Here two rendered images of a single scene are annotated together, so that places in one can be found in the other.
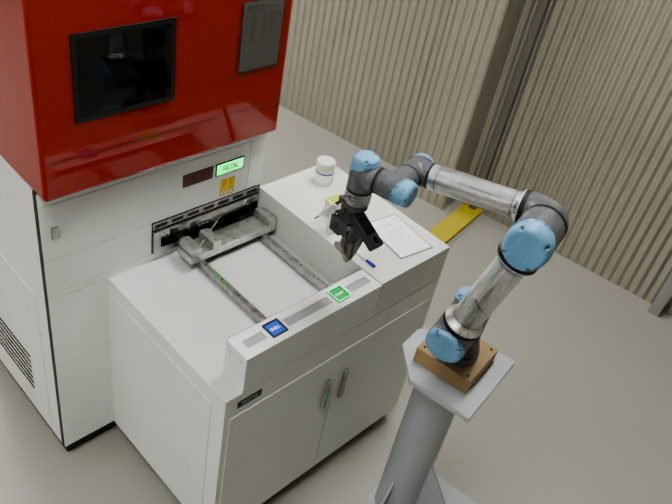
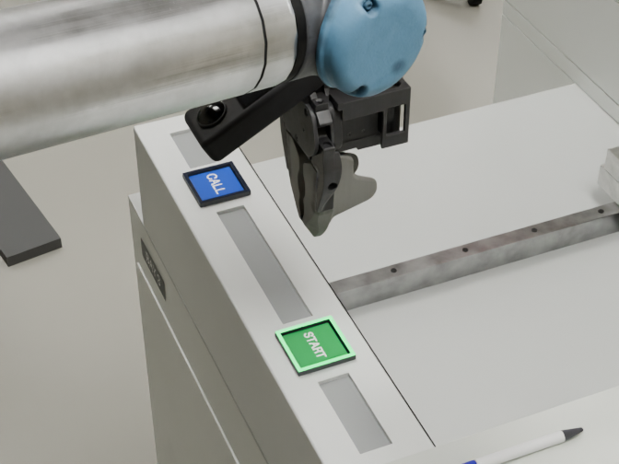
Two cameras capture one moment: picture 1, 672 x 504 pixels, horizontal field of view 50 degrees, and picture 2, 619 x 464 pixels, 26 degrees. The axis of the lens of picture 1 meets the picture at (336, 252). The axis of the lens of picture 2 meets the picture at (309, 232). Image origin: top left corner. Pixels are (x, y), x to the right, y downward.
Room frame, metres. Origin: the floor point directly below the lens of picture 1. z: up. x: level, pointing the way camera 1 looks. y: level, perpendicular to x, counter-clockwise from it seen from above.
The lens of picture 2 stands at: (2.08, -0.80, 1.81)
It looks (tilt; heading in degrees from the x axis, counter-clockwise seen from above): 39 degrees down; 118
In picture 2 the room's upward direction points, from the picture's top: straight up
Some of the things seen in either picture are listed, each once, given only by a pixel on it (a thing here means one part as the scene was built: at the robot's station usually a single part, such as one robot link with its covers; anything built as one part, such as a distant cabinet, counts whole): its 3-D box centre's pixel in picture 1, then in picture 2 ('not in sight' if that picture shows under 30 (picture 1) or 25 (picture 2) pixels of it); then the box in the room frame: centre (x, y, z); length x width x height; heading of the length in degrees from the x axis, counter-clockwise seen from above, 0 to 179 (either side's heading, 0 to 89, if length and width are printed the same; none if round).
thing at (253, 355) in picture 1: (306, 327); (264, 317); (1.57, 0.04, 0.89); 0.55 x 0.09 x 0.14; 141
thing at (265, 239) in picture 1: (291, 261); not in sight; (1.93, 0.14, 0.84); 0.50 x 0.02 x 0.03; 51
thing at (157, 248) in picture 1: (207, 222); not in sight; (1.97, 0.46, 0.89); 0.44 x 0.02 x 0.10; 141
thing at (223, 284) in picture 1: (229, 290); (498, 249); (1.72, 0.31, 0.84); 0.50 x 0.02 x 0.03; 51
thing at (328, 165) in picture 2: not in sight; (321, 159); (1.69, -0.05, 1.19); 0.05 x 0.02 x 0.09; 141
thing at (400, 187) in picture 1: (397, 186); not in sight; (1.65, -0.13, 1.40); 0.11 x 0.11 x 0.08; 65
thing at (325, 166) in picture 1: (324, 171); not in sight; (2.27, 0.10, 1.01); 0.07 x 0.07 x 0.10
